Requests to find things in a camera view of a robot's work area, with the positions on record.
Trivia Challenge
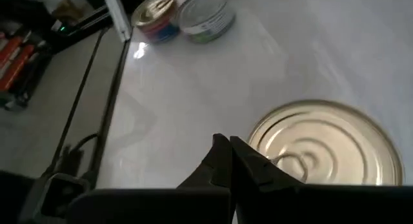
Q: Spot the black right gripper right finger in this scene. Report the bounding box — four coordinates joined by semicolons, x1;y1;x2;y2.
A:
229;135;413;224

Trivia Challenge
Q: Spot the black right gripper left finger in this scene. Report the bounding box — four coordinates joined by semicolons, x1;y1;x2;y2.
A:
66;132;234;224

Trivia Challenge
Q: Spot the black metal rig frame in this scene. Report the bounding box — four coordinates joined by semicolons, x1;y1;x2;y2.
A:
0;0;156;54

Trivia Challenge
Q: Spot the green label tuna can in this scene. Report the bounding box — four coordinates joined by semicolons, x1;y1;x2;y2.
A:
178;0;236;45

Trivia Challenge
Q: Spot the thin black floor cable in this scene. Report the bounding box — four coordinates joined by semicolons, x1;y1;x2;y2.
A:
41;26;109;186

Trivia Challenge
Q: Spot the white frame strip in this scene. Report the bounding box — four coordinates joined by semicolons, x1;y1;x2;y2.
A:
101;0;134;43

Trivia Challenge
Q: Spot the brown cardboard box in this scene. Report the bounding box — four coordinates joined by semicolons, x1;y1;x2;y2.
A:
51;0;88;25

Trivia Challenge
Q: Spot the orange handled tool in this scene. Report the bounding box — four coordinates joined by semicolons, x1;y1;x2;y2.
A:
0;36;26;70
0;45;36;93

